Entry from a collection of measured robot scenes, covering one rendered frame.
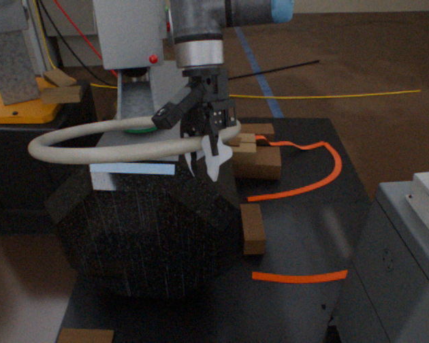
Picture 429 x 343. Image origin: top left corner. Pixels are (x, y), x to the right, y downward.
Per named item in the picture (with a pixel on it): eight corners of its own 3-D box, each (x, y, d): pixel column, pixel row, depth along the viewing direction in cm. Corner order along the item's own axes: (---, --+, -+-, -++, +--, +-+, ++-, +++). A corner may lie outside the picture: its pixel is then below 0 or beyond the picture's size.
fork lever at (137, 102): (112, 56, 165) (110, 45, 162) (155, 53, 167) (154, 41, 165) (107, 132, 110) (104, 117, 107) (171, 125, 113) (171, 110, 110)
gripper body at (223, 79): (237, 129, 73) (234, 66, 70) (204, 136, 68) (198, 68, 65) (212, 126, 79) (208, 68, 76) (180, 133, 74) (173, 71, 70)
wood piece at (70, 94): (42, 104, 195) (39, 96, 192) (46, 96, 203) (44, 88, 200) (80, 102, 197) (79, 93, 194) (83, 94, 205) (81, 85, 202)
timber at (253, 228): (264, 254, 213) (265, 239, 206) (243, 254, 213) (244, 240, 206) (257, 217, 237) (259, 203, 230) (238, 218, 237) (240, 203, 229)
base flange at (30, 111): (-44, 124, 188) (-48, 115, 185) (0, 83, 226) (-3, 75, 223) (51, 124, 187) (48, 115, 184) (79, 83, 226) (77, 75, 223)
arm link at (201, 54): (194, 40, 62) (163, 46, 70) (197, 70, 64) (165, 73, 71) (233, 39, 68) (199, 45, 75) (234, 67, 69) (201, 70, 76)
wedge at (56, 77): (44, 80, 220) (42, 72, 217) (59, 75, 226) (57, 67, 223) (62, 90, 209) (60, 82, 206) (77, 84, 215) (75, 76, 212)
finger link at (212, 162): (242, 174, 73) (231, 128, 72) (219, 182, 69) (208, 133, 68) (231, 175, 75) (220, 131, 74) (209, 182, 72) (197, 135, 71)
